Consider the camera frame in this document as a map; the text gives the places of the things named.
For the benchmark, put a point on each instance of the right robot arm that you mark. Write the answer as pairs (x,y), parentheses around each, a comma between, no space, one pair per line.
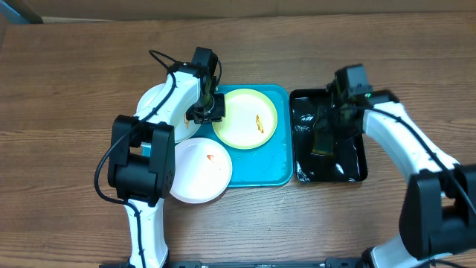
(437,219)

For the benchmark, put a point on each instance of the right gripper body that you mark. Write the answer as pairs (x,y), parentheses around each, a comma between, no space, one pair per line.
(335,122)

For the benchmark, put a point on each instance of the black rectangular tray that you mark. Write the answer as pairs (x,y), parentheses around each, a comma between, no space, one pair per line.
(344,159)

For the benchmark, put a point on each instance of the white plate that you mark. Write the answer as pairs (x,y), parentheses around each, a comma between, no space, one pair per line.
(173,111)
(203,170)

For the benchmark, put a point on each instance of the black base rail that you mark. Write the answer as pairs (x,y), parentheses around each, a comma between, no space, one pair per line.
(328,263)

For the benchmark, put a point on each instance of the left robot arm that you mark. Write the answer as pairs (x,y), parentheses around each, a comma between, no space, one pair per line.
(141,159)

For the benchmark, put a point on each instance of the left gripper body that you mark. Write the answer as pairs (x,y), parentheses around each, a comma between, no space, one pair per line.
(210,110)

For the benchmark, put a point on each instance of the green and yellow sponge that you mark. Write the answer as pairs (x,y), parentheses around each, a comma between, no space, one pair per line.
(323,141)

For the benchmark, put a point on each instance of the light green plate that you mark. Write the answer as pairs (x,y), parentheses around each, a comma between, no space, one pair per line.
(250,119)

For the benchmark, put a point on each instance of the teal plastic tray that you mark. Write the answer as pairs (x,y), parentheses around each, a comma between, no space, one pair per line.
(271,163)

